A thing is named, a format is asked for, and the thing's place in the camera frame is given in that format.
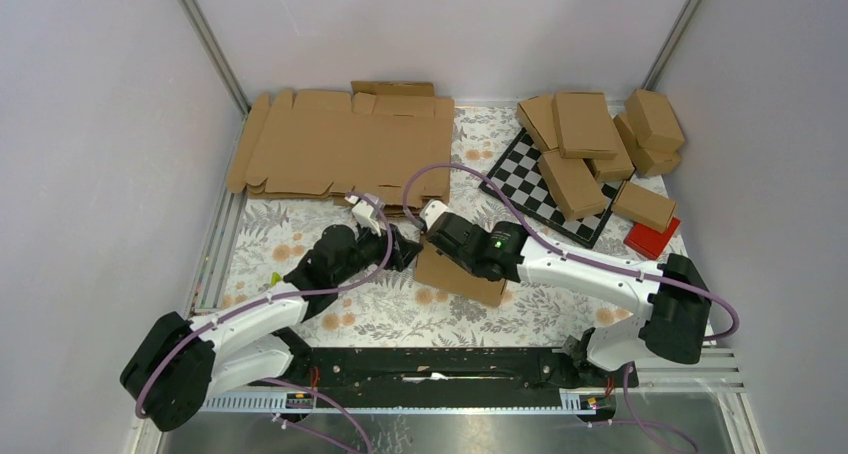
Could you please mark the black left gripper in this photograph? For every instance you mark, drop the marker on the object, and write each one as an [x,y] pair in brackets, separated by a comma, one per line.
[406,250]

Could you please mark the brown cardboard box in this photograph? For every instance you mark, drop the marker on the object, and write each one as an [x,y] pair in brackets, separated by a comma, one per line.
[438,271]

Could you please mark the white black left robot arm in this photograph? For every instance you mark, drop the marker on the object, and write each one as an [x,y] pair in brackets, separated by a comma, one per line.
[182,362]

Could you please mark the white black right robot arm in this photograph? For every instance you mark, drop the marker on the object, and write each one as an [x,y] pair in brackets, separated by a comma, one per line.
[667,318]

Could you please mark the folded cardboard box front centre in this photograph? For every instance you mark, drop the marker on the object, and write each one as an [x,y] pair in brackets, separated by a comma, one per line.
[572,186]

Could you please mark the folded cardboard box middle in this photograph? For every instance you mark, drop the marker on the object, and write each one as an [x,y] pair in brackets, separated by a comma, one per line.
[616,169]

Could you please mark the folded cardboard box back left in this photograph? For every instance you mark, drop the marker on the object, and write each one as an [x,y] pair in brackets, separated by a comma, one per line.
[536,116]

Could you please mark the folded cardboard box front right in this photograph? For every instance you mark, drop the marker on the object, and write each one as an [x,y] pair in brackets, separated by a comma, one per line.
[643,206]

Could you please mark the folded cardboard box large top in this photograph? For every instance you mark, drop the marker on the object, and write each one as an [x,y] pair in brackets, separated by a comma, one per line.
[583,126]

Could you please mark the red box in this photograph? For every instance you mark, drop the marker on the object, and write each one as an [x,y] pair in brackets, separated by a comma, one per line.
[648,242]

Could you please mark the folded cardboard box lower right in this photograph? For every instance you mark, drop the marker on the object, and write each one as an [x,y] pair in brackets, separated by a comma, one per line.
[648,163]

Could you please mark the folded cardboard box top right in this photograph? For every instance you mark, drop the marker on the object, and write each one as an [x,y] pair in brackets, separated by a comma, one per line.
[653,121]

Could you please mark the black white checkerboard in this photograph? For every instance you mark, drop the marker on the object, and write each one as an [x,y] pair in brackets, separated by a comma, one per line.
[517,174]

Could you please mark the stack of flat cardboard sheets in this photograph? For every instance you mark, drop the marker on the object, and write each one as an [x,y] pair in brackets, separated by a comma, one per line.
[389,139]

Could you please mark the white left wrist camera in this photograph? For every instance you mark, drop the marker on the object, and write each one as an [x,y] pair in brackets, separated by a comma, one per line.
[366,210]

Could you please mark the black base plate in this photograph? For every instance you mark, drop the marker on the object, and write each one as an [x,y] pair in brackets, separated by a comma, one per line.
[499,377]

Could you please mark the aluminium rail frame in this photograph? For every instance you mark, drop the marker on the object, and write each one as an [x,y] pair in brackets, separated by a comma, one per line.
[217,251]

